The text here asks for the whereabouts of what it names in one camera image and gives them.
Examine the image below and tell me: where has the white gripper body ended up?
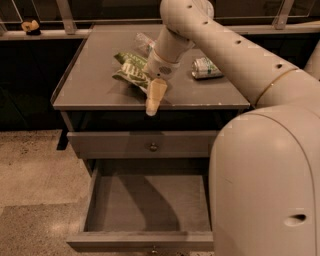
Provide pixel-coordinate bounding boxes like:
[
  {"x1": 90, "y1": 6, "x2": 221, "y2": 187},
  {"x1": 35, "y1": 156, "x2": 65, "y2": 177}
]
[{"x1": 144, "y1": 50, "x2": 180, "y2": 80}]

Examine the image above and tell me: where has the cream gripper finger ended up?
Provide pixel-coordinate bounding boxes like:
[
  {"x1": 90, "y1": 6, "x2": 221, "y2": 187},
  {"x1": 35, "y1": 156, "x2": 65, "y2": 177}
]
[{"x1": 146, "y1": 78, "x2": 167, "y2": 116}]

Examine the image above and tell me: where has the green jalapeno chip bag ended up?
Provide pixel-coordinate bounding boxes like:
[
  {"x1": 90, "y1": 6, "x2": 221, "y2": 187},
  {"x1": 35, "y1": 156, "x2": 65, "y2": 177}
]
[{"x1": 112, "y1": 52, "x2": 151, "y2": 92}]

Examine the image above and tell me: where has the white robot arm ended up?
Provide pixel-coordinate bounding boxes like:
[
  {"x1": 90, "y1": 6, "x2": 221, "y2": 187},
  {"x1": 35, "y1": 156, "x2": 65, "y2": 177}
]
[{"x1": 148, "y1": 0, "x2": 320, "y2": 256}]

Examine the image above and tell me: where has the grey drawer cabinet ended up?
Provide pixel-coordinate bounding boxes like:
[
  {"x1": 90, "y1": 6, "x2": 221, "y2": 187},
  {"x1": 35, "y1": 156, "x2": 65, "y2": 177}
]
[{"x1": 52, "y1": 25, "x2": 250, "y2": 170}]

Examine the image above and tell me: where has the round brass drawer knob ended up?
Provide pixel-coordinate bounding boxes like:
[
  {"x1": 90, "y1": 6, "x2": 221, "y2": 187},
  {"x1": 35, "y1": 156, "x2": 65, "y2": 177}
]
[{"x1": 149, "y1": 143, "x2": 158, "y2": 152}]

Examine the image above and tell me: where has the closed grey top drawer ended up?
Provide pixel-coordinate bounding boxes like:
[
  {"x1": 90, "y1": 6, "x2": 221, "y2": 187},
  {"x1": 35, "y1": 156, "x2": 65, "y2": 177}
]
[{"x1": 67, "y1": 130, "x2": 217, "y2": 159}]

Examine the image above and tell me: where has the open grey middle drawer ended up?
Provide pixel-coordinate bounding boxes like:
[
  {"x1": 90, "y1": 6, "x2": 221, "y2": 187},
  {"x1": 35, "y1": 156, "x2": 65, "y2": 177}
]
[{"x1": 67, "y1": 158, "x2": 214, "y2": 253}]

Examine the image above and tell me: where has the clear plastic water bottle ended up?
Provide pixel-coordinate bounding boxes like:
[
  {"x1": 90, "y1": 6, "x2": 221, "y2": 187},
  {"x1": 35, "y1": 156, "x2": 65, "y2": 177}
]
[{"x1": 134, "y1": 32, "x2": 156, "y2": 55}]

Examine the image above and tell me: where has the green white soda can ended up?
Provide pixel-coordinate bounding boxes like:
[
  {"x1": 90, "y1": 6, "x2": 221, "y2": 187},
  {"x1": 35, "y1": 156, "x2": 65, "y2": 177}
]
[{"x1": 191, "y1": 57, "x2": 223, "y2": 79}]

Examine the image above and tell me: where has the small yellow black object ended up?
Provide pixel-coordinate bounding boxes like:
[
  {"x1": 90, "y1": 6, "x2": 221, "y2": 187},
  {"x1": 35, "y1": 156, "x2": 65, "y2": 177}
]
[{"x1": 21, "y1": 20, "x2": 41, "y2": 35}]

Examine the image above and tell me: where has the metal window railing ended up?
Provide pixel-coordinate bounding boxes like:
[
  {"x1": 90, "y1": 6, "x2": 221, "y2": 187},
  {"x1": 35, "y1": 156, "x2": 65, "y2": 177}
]
[{"x1": 0, "y1": 0, "x2": 320, "y2": 35}]

